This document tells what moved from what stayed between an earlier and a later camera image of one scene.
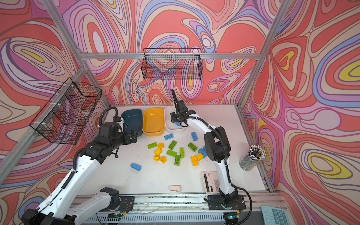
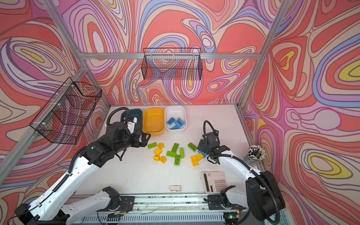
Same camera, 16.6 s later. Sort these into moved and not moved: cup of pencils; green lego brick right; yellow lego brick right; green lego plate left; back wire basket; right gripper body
Moved: right gripper body
Not moved: green lego brick right; yellow lego brick right; cup of pencils; back wire basket; green lego plate left
